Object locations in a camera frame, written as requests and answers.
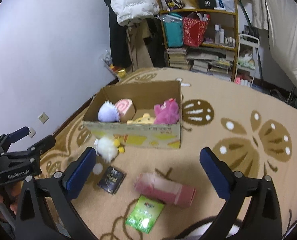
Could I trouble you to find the black box marked 40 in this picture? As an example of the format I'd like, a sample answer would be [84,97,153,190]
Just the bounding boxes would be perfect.
[198,0,216,9]

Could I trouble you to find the plastic bag of toys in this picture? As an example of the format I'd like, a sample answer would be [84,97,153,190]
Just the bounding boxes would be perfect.
[101,50,127,81]

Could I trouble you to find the upper wall socket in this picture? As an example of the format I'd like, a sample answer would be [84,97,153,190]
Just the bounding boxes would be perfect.
[38,112,49,124]

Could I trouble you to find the yellow spotted plush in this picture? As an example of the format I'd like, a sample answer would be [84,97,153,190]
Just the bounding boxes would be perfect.
[126,113,155,125]

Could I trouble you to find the white metal cart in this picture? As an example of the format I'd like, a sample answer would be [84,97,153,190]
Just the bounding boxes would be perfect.
[234,33,260,88]

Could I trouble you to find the white-haired plush doll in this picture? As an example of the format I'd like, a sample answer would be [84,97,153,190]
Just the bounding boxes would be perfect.
[98,101,120,122]

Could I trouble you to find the stack of books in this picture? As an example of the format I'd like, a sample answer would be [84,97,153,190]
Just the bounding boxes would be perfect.
[166,47,190,69]
[186,47,235,82]

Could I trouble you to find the cardboard box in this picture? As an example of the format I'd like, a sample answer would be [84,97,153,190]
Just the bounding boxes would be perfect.
[83,80,181,150]

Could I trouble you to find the cream hanging quilt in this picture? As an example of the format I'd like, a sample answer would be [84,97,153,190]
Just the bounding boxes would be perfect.
[252,0,297,87]

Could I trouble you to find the pink swirl roll plush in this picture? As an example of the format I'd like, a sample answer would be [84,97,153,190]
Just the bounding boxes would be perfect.
[115,99,136,122]

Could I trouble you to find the stack of books right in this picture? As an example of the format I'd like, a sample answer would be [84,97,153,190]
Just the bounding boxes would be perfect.
[186,47,235,82]

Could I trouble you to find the wall socket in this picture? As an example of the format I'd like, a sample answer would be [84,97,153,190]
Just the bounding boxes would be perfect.
[28,127,36,138]
[38,112,49,124]

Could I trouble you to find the green tissue pack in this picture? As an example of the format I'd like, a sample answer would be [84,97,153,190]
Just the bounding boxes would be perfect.
[125,196,165,234]

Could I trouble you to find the white puffer jacket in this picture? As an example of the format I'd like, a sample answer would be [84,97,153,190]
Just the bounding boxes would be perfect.
[111,0,159,27]

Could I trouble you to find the beige patterned carpet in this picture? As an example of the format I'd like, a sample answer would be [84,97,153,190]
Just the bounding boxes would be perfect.
[37,67,297,240]

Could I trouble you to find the white fluffy plush with pompoms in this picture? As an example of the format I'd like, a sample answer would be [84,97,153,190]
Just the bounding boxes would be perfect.
[91,137,125,176]

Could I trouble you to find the black hanging coat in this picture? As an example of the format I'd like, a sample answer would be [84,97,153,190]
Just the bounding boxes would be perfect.
[104,0,132,68]

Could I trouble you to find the black tissue pack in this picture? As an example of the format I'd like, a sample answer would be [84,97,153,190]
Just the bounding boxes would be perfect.
[98,166,126,194]

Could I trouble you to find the pink strawberry bear plush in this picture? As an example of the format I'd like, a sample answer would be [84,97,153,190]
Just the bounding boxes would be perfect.
[154,98,180,125]

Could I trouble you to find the red gift bag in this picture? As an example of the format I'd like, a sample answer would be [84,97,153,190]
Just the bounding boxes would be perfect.
[183,12,210,47]

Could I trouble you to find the pink tissue pack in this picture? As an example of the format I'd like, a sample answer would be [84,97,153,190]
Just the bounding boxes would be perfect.
[134,173,196,208]

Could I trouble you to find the stack of books left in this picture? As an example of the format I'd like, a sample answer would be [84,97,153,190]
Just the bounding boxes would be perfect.
[166,47,190,69]

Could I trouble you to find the lower wall socket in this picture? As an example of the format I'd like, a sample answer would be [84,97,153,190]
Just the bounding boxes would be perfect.
[28,127,36,138]

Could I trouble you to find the wooden shelf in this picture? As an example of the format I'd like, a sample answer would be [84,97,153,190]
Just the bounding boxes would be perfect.
[159,0,239,81]

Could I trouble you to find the teal bag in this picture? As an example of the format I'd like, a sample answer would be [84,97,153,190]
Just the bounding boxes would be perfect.
[161,13,183,48]

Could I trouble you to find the person's left hand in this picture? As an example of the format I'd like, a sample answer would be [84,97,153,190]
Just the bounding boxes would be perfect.
[0,182,22,223]

